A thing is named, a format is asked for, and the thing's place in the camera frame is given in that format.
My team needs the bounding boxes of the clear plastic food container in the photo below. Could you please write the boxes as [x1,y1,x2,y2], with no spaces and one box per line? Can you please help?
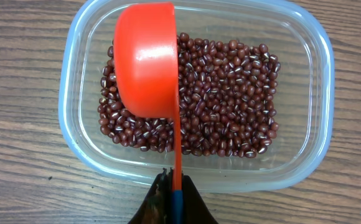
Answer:
[59,1,335,193]

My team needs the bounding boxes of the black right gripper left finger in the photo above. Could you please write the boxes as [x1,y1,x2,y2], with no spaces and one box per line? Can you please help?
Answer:
[128,168,171,224]

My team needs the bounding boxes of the red scoop with blue handle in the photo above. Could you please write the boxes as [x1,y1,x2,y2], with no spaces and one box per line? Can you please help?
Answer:
[113,2,184,223]

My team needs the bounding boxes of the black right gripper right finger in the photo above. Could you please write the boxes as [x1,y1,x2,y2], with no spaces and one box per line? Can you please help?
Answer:
[182,175,218,224]

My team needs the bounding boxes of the red adzuki beans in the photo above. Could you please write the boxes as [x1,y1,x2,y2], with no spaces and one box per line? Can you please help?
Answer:
[97,32,281,158]

